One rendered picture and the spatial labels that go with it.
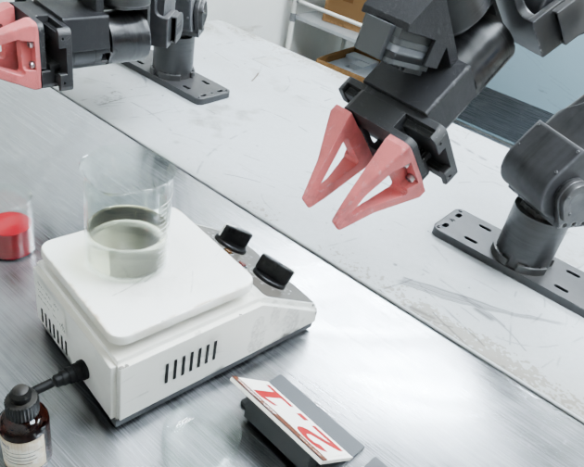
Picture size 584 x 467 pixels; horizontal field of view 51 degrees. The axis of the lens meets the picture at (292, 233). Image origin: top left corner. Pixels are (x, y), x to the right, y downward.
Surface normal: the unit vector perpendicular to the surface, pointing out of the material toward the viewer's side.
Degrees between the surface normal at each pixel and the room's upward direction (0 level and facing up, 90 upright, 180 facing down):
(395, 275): 0
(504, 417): 0
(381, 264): 0
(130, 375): 90
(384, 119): 40
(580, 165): 90
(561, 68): 90
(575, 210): 90
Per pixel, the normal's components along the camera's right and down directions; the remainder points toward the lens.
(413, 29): 0.65, 0.52
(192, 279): 0.16, -0.81
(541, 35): 0.36, 0.58
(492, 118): -0.64, 0.35
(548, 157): -0.65, -0.41
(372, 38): -0.69, 0.07
